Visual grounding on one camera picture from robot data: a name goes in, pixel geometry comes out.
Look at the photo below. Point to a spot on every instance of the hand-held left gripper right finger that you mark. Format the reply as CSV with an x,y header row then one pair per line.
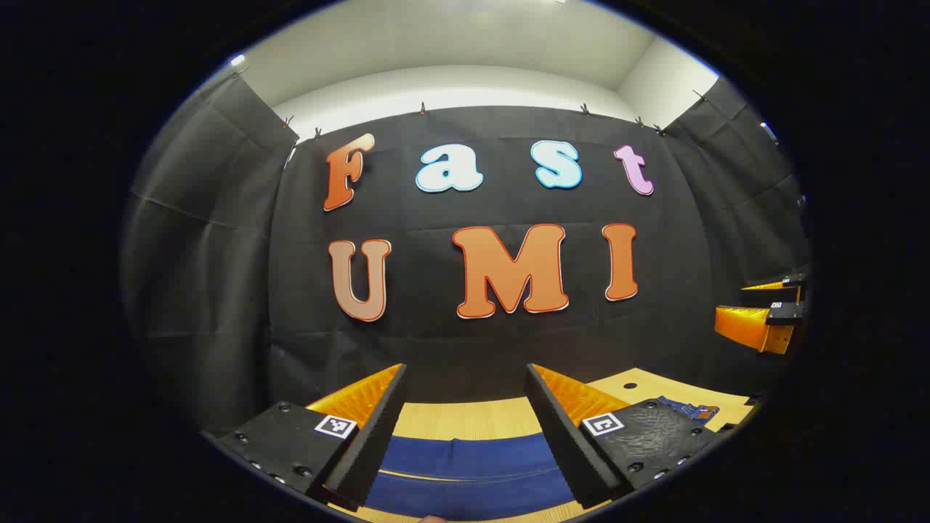
x,y
559,436

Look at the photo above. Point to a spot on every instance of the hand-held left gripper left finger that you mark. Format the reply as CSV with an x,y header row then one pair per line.
x,y
374,436

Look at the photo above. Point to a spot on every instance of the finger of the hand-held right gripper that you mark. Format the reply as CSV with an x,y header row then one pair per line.
x,y
745,327
793,280

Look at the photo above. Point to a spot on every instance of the blue jeans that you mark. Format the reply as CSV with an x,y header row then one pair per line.
x,y
465,472

